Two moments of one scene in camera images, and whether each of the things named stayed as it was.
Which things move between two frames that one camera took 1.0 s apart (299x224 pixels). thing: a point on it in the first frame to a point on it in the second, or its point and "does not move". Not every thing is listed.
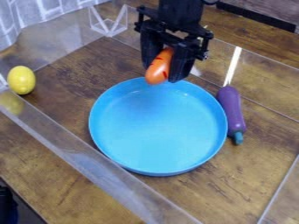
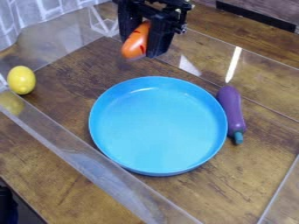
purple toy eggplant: (229, 99) does not move
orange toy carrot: (156, 73) to (135, 45)
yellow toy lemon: (21, 80) does not move
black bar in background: (256, 17) does not move
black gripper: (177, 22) to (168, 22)
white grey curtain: (23, 13) does not move
